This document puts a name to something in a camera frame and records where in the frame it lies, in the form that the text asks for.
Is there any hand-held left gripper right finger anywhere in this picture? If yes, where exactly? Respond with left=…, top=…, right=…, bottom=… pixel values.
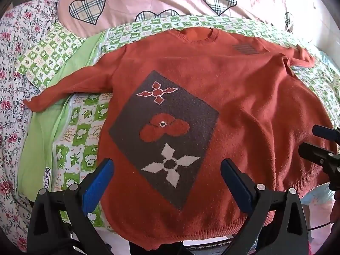
left=220, top=159, right=311, bottom=255

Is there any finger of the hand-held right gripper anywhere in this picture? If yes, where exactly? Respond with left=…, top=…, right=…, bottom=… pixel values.
left=298, top=142, right=340, bottom=192
left=312, top=125, right=340, bottom=140

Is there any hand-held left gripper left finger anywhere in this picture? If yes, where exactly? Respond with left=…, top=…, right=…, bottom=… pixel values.
left=27, top=158, right=115, bottom=255

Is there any orange knitted sweater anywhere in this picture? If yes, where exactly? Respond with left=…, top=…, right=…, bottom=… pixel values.
left=23, top=27, right=338, bottom=247

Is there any green checked blanket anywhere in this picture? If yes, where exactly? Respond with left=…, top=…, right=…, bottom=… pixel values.
left=18, top=13, right=340, bottom=231

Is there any floral bed sheet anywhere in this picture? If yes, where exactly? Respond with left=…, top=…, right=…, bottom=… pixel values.
left=0, top=0, right=72, bottom=245

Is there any green checked pillow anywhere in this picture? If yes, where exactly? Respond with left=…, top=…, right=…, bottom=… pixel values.
left=15, top=22, right=85, bottom=91

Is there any black cable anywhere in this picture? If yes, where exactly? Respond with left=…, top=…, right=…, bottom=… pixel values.
left=309, top=222, right=334, bottom=230

